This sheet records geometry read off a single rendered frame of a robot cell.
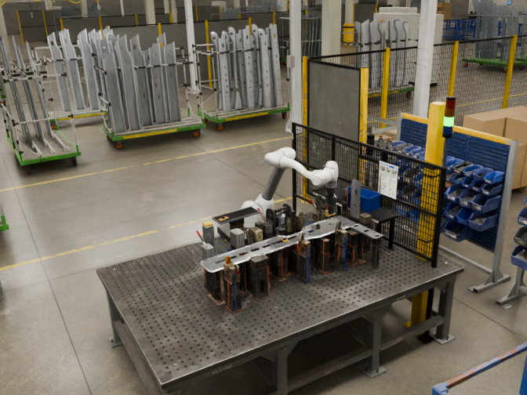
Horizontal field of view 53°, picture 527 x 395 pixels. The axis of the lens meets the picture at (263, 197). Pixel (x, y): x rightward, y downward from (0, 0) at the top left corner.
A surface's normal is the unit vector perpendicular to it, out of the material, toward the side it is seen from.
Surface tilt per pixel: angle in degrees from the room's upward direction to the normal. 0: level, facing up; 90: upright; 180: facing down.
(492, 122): 90
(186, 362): 0
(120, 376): 0
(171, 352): 0
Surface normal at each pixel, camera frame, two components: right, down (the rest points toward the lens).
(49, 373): -0.03, -0.93
